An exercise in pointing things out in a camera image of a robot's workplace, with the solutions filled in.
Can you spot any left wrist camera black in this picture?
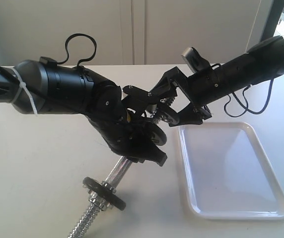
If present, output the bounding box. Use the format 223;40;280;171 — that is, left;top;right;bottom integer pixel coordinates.
122;85;160;113

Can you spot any white zip tie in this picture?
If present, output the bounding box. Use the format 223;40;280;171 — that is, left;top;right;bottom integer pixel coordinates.
11;67;38;116

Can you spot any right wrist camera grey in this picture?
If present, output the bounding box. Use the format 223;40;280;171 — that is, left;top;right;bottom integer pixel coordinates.
181;47;210;73

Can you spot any chrome spin-lock collar nut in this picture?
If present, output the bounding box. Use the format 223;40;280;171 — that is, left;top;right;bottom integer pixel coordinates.
88;181;116;211

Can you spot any left robot arm black grey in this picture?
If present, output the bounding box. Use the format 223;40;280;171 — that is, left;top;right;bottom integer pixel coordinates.
0;59;167;166

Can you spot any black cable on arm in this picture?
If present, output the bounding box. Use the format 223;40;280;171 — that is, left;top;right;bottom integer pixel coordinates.
223;78;275;118
39;33;98;69

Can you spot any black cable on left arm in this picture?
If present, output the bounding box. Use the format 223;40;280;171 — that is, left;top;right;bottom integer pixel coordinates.
39;33;98;69

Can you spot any dark window frame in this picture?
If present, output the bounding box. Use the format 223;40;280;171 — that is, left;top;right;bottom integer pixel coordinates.
253;0;284;43

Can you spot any chrome threaded dumbbell bar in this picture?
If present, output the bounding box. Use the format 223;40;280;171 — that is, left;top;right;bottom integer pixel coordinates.
66;98;176;238

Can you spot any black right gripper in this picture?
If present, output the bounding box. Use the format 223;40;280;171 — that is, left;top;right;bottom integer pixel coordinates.
150;66;223;126

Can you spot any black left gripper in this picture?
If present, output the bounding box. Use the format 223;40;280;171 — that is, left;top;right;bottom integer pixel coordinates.
87;113;167;166

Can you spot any white plastic tray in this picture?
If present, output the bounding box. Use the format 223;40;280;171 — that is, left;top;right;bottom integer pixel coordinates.
177;122;284;220

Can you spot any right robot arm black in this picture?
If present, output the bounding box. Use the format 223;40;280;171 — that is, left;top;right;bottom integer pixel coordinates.
149;36;284;126

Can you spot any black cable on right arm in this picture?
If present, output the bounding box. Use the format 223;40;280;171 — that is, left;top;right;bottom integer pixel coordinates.
223;78;275;118

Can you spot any black weight plate end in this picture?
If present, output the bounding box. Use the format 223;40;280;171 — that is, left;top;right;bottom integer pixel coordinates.
145;123;167;146

